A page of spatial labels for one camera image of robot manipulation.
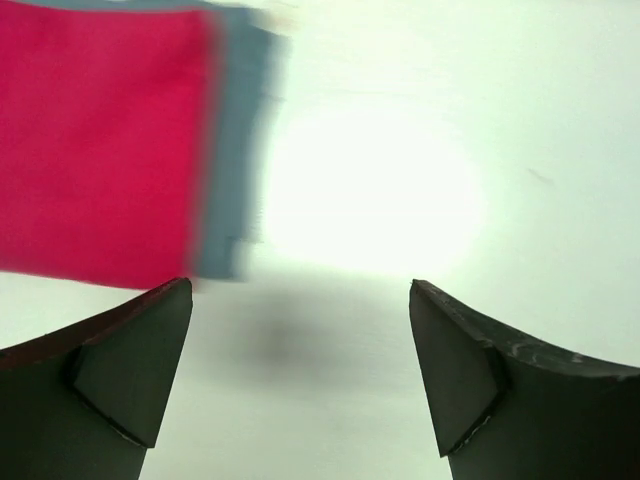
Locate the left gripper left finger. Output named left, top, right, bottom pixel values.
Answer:
left=1, top=278, right=193, bottom=480

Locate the red t shirt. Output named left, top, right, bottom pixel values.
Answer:
left=1, top=1, right=219, bottom=289

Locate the folded light blue t shirt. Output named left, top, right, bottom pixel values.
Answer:
left=123, top=1, right=279, bottom=280

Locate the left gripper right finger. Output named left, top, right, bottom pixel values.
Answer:
left=409, top=280, right=639, bottom=480

